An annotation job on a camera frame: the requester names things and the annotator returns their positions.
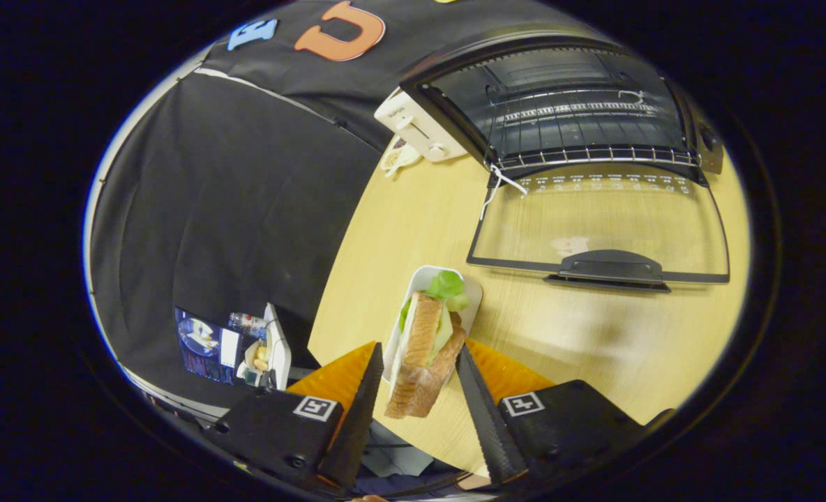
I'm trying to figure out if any white string tie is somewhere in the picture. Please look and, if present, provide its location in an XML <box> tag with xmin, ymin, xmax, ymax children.
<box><xmin>480</xmin><ymin>163</ymin><xmax>529</xmax><ymax>221</ymax></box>

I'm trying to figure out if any dark blue monitor screen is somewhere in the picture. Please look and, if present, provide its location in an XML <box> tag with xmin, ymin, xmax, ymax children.
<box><xmin>174</xmin><ymin>307</ymin><xmax>241</xmax><ymax>386</ymax></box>

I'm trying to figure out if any toast sandwich with lettuce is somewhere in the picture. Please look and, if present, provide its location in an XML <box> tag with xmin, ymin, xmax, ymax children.
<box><xmin>385</xmin><ymin>272</ymin><xmax>471</xmax><ymax>419</ymax></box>

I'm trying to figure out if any white food tray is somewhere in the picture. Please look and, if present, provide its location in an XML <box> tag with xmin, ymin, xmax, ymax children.
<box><xmin>383</xmin><ymin>265</ymin><xmax>483</xmax><ymax>384</ymax></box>

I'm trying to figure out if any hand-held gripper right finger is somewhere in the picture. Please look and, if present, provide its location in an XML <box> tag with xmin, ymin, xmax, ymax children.
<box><xmin>455</xmin><ymin>338</ymin><xmax>647</xmax><ymax>489</ymax></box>

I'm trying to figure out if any white flat box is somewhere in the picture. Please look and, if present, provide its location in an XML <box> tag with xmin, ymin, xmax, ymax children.
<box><xmin>262</xmin><ymin>303</ymin><xmax>292</xmax><ymax>391</ymax></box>

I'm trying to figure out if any black toaster oven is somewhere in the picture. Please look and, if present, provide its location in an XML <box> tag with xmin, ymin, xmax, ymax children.
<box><xmin>399</xmin><ymin>28</ymin><xmax>731</xmax><ymax>294</ymax></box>

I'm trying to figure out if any clear plastic bottle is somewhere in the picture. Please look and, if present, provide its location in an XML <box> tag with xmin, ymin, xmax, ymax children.
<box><xmin>228</xmin><ymin>312</ymin><xmax>269</xmax><ymax>340</ymax></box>

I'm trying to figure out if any person's grey clothing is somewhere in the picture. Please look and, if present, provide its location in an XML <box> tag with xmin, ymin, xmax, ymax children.
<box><xmin>357</xmin><ymin>418</ymin><xmax>459</xmax><ymax>492</ymax></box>

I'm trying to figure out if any white pop-up toaster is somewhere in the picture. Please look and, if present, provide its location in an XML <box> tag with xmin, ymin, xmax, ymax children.
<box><xmin>375</xmin><ymin>87</ymin><xmax>468</xmax><ymax>163</ymax></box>

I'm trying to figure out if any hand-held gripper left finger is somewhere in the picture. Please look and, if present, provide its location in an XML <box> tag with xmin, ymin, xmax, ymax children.
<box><xmin>204</xmin><ymin>340</ymin><xmax>386</xmax><ymax>497</ymax></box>

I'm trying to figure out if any black backdrop cloth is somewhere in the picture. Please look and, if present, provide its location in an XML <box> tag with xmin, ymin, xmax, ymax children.
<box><xmin>85</xmin><ymin>0</ymin><xmax>595</xmax><ymax>412</ymax></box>

